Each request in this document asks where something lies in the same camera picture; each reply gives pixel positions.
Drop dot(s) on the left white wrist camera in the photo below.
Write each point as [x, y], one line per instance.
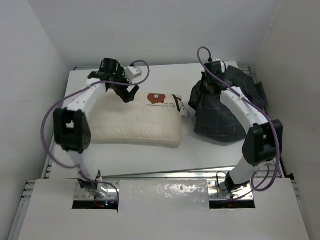
[132, 72]

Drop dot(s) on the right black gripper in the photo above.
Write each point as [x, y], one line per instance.
[203, 75]

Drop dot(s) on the aluminium frame rails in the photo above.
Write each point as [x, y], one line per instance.
[218, 198]

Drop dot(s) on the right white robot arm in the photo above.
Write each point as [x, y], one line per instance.
[263, 142]

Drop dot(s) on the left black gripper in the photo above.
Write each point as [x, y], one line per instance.
[125, 95]

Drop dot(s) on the dark plaid pillowcase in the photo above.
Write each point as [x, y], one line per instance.
[213, 119]

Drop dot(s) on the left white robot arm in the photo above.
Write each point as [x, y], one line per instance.
[71, 126]

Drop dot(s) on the cream pillow with bear print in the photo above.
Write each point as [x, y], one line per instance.
[150, 119]

